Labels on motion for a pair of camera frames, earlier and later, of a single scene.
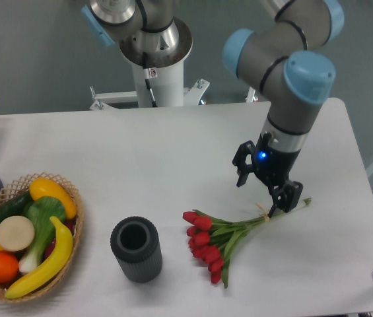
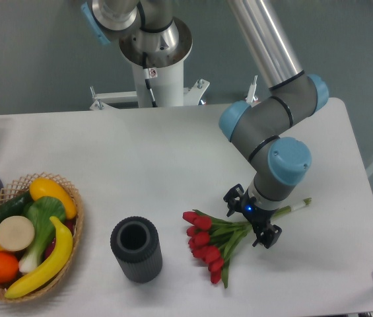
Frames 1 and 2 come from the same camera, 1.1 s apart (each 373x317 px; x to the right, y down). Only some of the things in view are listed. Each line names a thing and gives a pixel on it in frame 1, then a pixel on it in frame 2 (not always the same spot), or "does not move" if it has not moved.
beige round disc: x=15 y=233 does not move
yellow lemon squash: x=40 y=187 does not move
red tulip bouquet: x=211 y=240 does not move
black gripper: x=272 y=166 to x=236 y=198
